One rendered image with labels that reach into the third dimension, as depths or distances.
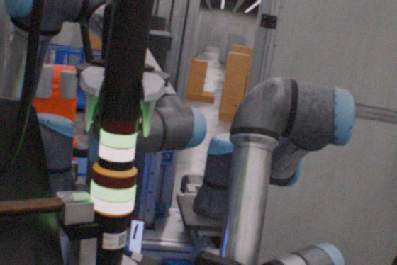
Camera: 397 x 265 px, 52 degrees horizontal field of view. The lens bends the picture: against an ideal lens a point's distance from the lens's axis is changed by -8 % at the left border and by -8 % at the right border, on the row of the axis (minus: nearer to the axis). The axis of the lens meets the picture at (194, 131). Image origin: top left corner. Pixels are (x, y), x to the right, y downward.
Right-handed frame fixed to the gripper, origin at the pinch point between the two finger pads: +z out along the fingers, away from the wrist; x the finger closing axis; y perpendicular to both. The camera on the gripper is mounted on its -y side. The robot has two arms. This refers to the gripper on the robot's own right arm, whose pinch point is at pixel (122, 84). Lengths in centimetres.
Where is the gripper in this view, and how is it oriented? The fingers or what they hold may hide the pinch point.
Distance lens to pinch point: 38.9
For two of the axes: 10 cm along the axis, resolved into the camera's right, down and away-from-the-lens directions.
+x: -9.8, -1.0, -1.9
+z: 1.6, 2.5, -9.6
